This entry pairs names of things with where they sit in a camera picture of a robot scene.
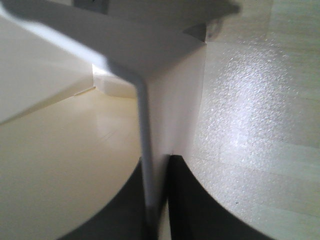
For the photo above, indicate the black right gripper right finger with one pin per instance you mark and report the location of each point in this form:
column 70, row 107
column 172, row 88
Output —
column 195, row 215

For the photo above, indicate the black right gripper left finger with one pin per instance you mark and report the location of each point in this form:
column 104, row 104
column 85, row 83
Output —
column 123, row 218

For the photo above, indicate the white plastic trash bin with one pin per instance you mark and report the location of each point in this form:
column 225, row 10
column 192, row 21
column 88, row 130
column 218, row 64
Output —
column 87, row 90

